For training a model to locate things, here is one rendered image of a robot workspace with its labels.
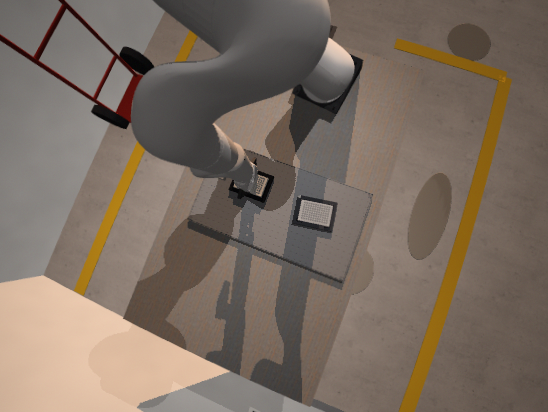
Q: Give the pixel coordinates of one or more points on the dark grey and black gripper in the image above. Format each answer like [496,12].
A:
[245,188]

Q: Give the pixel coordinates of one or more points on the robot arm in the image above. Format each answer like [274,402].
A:
[267,47]

